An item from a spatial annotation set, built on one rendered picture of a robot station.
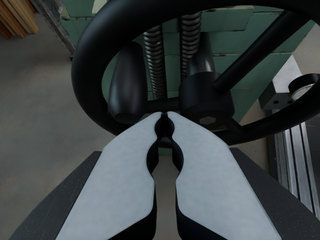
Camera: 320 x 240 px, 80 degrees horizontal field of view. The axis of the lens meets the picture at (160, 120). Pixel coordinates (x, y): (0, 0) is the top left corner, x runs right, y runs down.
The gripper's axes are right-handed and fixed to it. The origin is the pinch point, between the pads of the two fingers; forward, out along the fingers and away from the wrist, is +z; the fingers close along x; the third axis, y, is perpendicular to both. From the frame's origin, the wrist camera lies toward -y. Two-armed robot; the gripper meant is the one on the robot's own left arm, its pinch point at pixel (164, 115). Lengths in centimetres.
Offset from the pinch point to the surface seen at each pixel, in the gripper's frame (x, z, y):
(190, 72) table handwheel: 3.2, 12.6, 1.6
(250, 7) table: 9.7, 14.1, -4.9
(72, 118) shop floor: -56, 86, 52
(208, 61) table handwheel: 5.4, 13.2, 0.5
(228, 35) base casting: 11.9, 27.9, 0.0
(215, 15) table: 6.0, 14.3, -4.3
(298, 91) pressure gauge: 28.0, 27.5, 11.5
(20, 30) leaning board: -106, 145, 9
